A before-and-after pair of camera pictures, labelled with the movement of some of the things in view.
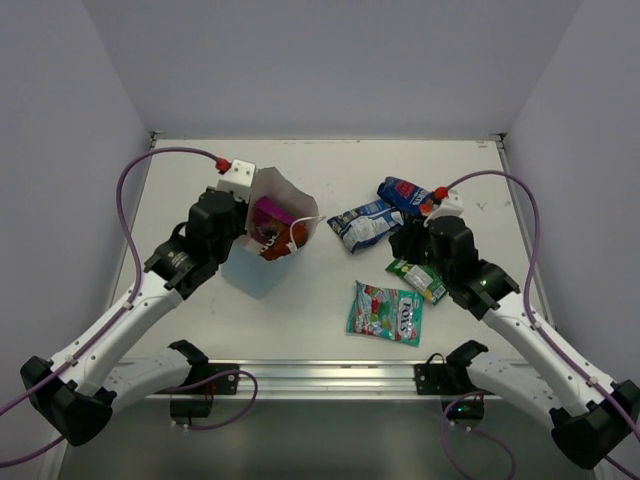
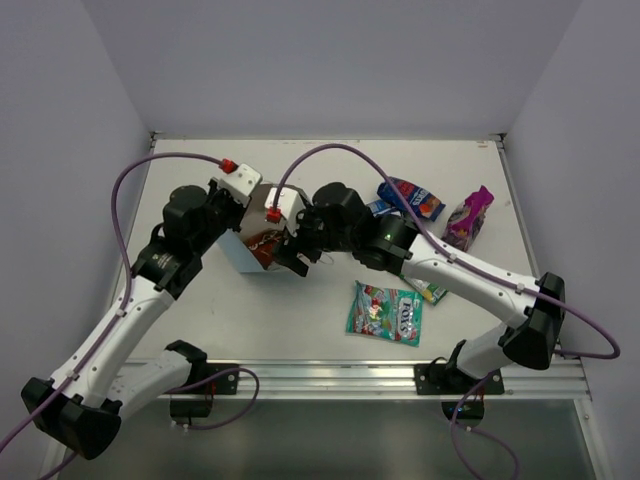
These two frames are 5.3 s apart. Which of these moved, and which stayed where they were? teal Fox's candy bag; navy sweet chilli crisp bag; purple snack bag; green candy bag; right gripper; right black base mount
Moved: right gripper; purple snack bag
Stayed: green candy bag; right black base mount; teal Fox's candy bag; navy sweet chilli crisp bag
